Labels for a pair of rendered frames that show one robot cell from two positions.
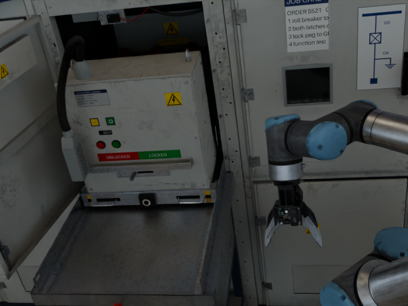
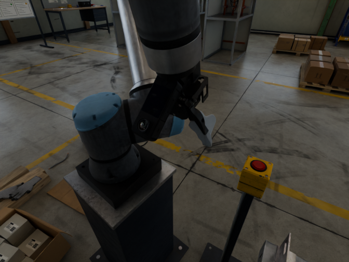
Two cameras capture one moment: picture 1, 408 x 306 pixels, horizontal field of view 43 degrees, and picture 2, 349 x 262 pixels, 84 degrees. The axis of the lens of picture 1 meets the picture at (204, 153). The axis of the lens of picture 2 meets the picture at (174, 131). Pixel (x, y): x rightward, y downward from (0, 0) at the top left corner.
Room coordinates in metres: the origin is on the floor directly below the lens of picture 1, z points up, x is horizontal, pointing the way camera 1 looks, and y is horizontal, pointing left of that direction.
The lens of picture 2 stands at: (1.43, -0.10, 1.35)
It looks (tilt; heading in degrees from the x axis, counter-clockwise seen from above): 36 degrees down; 198
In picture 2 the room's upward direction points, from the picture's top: straight up
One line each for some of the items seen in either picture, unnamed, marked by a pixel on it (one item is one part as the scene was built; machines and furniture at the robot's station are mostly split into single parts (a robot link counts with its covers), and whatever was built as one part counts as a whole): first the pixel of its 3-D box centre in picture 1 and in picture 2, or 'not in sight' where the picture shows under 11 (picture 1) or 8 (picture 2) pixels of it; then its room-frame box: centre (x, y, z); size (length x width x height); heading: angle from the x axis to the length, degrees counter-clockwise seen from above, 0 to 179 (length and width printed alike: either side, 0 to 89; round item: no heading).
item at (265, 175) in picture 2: not in sight; (254, 176); (0.94, 0.01, 0.85); 0.08 x 0.08 x 0.10; 77
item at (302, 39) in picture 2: not in sight; (300, 44); (-4.69, 1.33, 0.19); 1.20 x 0.80 x 0.37; 81
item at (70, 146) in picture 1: (75, 155); not in sight; (1.63, 0.46, 1.14); 0.08 x 0.05 x 0.17; 168
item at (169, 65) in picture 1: (150, 108); not in sight; (1.91, 0.19, 1.15); 0.51 x 0.50 x 0.48; 168
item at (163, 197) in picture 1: (149, 194); not in sight; (1.67, 0.24, 0.90); 0.54 x 0.05 x 0.06; 78
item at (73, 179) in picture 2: not in sight; (121, 174); (0.99, -0.48, 0.74); 0.32 x 0.32 x 0.02; 69
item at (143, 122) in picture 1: (135, 141); not in sight; (1.65, 0.24, 1.15); 0.48 x 0.01 x 0.48; 78
